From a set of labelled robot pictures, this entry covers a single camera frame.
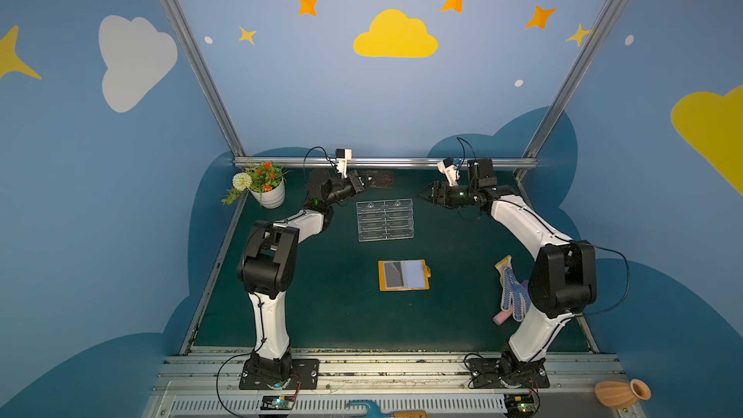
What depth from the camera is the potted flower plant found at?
3.29 ft

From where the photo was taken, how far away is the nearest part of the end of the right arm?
688mm

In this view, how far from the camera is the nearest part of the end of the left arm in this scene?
0.75 meters

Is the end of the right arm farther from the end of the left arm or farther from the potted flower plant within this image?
the potted flower plant

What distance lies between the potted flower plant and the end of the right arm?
532mm
